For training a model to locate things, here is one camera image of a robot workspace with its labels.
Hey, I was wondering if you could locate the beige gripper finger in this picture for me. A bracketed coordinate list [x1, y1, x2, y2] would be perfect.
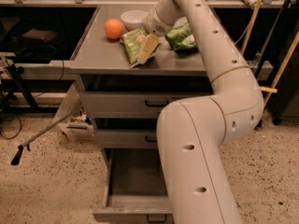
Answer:
[137, 34, 159, 64]

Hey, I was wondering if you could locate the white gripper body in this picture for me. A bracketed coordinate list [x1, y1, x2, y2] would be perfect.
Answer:
[143, 7, 174, 37]

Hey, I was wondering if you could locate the green jalapeno chip bag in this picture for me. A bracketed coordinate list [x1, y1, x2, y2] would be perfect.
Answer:
[121, 28, 160, 68]

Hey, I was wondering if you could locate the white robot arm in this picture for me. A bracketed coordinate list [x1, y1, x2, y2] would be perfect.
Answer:
[146, 0, 263, 224]

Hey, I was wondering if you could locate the light green chip bag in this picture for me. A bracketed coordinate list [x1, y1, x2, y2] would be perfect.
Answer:
[164, 22, 196, 51]

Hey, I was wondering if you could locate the grey drawer cabinet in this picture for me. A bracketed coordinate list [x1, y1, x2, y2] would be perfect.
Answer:
[71, 5, 212, 158]

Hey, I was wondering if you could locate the grey top drawer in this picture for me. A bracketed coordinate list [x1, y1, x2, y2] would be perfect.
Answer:
[79, 75, 214, 119]

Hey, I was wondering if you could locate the grey drawer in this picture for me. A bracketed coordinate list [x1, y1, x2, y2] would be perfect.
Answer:
[93, 148, 174, 224]
[94, 118, 157, 148]
[79, 75, 214, 119]

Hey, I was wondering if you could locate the grey middle drawer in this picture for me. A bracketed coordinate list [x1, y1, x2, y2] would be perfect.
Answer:
[94, 118, 157, 148]

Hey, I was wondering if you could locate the grey bottom drawer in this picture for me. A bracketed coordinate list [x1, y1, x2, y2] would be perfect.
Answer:
[93, 148, 174, 224]

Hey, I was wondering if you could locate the white bowl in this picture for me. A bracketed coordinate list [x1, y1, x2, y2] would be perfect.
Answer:
[121, 10, 148, 31]

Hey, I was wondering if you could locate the orange fruit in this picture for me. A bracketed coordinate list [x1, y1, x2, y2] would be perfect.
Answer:
[104, 19, 123, 40]

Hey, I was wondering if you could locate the dark box on shelf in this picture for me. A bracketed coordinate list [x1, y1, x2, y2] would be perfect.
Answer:
[21, 29, 58, 44]

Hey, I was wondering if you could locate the clear plastic storage box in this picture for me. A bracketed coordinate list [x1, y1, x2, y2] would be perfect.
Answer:
[53, 82, 93, 141]

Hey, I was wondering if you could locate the wooden easel frame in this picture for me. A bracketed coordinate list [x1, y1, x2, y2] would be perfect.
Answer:
[241, 0, 298, 106]

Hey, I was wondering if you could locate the grey stick with black handle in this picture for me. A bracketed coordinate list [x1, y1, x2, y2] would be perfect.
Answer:
[10, 113, 72, 166]

